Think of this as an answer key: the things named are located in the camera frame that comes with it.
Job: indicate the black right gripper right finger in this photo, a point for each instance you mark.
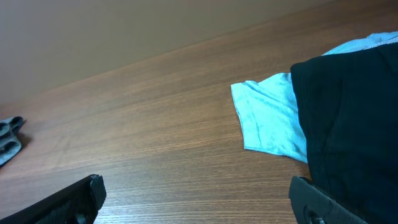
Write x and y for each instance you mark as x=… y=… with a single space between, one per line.
x=311 y=205

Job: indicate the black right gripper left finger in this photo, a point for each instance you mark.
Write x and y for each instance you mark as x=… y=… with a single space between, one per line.
x=78 y=203

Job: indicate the black shorts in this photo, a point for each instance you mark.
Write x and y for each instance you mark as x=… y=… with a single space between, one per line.
x=347 y=109

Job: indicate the folded grey shorts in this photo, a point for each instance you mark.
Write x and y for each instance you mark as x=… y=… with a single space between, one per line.
x=10 y=145

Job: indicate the light blue t-shirt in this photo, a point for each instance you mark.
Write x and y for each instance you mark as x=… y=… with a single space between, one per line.
x=268 y=115

